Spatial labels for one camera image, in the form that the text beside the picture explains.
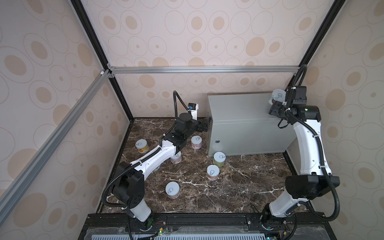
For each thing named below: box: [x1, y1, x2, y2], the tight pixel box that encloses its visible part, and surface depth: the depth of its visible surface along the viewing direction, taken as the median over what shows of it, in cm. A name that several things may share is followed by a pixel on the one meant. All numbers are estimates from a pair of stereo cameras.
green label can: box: [213, 151, 227, 167], surface depth 94 cm
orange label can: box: [206, 164, 220, 180], surface depth 87 cm
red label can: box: [170, 151, 182, 164], surface depth 94 cm
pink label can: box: [191, 135, 203, 150], surface depth 102 cm
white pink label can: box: [165, 181, 181, 200], surface depth 81 cm
